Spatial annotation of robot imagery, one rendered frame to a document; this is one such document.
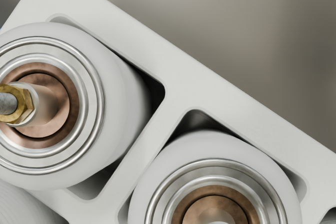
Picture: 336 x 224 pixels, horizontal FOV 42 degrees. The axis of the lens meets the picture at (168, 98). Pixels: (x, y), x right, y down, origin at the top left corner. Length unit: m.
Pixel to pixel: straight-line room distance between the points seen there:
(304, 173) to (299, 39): 0.22
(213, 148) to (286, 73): 0.27
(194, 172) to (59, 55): 0.10
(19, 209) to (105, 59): 0.12
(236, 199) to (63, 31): 0.13
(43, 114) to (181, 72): 0.12
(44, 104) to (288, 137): 0.17
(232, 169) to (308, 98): 0.28
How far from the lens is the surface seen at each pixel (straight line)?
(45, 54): 0.25
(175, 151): 0.24
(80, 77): 0.24
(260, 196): 0.24
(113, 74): 0.24
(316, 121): 0.51
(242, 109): 0.31
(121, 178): 0.31
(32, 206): 0.33
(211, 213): 0.23
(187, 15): 0.50
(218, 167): 0.24
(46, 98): 0.23
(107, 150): 0.25
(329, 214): 0.39
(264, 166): 0.24
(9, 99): 0.20
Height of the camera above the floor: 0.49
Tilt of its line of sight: 86 degrees down
